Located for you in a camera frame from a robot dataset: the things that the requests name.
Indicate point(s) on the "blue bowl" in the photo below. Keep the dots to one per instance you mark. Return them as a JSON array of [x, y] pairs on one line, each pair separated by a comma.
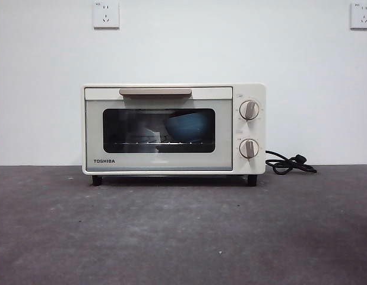
[[188, 127]]

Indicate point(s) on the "beige oven knob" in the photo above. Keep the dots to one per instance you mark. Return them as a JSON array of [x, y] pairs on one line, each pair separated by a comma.
[[249, 110], [249, 148]]

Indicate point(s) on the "white Toshiba toaster oven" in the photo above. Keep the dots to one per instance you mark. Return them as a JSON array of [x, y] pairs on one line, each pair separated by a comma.
[[249, 89]]

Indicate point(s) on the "white wall socket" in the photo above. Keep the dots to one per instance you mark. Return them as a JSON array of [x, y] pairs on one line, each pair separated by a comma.
[[106, 15], [362, 16]]

